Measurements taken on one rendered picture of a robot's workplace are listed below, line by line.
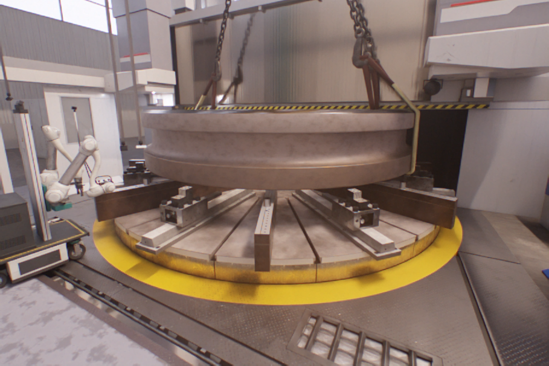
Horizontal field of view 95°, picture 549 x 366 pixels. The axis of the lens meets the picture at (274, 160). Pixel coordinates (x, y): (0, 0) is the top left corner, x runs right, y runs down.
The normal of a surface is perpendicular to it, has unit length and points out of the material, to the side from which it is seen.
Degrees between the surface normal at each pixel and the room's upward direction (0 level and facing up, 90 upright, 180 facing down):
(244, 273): 90
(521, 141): 90
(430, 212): 90
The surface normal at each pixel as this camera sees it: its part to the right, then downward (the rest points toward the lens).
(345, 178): 0.30, 0.18
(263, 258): -0.04, 0.19
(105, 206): 0.67, 0.15
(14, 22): 0.89, 0.09
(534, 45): -0.46, 0.17
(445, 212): -0.74, 0.13
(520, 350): 0.00, -0.98
